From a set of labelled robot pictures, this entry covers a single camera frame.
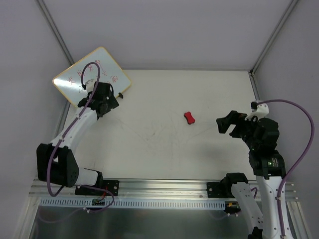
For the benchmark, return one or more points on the slotted cable duct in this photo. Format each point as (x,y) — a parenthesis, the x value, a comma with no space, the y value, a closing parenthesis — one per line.
(135,203)

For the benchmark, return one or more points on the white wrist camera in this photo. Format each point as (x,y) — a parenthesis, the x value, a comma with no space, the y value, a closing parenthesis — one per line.
(90,83)
(259,111)

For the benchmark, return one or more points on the aluminium mounting rail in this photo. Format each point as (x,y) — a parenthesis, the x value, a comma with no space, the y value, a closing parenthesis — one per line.
(153,189)

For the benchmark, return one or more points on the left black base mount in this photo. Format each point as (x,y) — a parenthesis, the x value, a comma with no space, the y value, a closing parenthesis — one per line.
(110,185)

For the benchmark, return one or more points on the red bone-shaped eraser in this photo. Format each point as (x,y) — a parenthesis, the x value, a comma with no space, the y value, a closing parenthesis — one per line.
(189,118)

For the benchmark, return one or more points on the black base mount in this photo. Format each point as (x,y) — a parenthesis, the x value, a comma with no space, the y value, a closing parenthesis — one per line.
(218,190)
(110,185)

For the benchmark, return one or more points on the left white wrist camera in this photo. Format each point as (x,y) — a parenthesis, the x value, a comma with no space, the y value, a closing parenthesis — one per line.
(90,83)

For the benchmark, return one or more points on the yellow framed whiteboard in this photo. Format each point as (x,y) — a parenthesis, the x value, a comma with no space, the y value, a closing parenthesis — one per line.
(69,82)

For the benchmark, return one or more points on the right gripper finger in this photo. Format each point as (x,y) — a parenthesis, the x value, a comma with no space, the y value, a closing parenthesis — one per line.
(233,118)
(239,131)

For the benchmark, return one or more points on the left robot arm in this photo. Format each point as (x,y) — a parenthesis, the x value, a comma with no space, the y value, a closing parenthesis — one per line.
(56,163)

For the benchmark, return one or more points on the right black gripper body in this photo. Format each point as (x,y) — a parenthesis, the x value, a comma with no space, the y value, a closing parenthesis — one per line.
(236,123)

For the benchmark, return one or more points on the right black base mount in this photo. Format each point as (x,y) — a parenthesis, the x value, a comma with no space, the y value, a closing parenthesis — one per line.
(218,190)

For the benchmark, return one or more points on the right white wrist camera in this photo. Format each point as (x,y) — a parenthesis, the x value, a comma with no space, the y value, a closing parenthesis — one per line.
(259,111)

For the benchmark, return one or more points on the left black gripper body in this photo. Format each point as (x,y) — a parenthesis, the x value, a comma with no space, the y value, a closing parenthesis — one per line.
(104,89)

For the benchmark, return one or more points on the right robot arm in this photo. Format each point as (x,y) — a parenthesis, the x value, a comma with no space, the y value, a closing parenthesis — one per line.
(271,220)

